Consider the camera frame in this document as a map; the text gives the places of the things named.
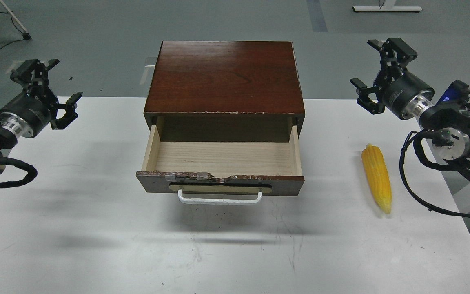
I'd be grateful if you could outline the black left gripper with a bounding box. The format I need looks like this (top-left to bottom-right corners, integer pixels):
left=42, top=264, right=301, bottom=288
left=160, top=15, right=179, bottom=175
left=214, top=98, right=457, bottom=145
left=0, top=58, right=83, bottom=139

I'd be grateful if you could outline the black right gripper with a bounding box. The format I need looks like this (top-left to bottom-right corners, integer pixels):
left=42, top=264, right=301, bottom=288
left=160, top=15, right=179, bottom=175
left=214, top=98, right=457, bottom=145
left=350, top=38, right=435, bottom=120

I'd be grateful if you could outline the yellow corn cob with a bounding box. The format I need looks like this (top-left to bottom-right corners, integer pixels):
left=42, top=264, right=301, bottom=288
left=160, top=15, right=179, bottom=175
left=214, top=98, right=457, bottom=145
left=361, top=143, right=392, bottom=214

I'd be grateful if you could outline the wooden drawer with white handle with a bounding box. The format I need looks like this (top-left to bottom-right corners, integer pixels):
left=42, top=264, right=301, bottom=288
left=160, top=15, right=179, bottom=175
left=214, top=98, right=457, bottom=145
left=136, top=125, right=305, bottom=205

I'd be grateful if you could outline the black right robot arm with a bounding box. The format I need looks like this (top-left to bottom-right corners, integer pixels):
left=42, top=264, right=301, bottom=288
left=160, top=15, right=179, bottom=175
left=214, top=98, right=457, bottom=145
left=350, top=38, right=470, bottom=182

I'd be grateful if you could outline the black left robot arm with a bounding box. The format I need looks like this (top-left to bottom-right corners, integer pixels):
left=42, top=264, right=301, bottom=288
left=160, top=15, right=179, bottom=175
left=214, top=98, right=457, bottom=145
left=0, top=58, right=82, bottom=188

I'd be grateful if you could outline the white rolling stand leg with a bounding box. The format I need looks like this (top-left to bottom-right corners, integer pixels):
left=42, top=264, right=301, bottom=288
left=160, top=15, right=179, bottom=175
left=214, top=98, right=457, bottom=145
left=0, top=0, right=31, bottom=40

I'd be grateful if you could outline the white desk foot bar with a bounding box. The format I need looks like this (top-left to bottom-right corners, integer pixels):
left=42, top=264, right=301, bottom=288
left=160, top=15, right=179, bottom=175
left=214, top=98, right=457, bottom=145
left=352, top=0, right=423, bottom=13

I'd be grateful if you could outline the dark wooden cabinet box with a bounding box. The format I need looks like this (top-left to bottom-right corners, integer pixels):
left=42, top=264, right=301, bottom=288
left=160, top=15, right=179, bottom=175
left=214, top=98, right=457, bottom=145
left=144, top=40, right=306, bottom=130

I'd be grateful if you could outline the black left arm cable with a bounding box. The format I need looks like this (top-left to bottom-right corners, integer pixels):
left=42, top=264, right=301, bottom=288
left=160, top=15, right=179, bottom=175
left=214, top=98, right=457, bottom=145
left=0, top=149, right=38, bottom=189

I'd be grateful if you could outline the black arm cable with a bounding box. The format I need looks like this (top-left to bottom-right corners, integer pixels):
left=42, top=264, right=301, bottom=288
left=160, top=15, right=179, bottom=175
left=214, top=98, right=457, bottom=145
left=399, top=130, right=470, bottom=221
left=0, top=149, right=38, bottom=189

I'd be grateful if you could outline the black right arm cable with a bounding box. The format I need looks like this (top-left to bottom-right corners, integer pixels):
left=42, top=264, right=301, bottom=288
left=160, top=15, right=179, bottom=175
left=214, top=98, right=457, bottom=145
left=399, top=130, right=470, bottom=221

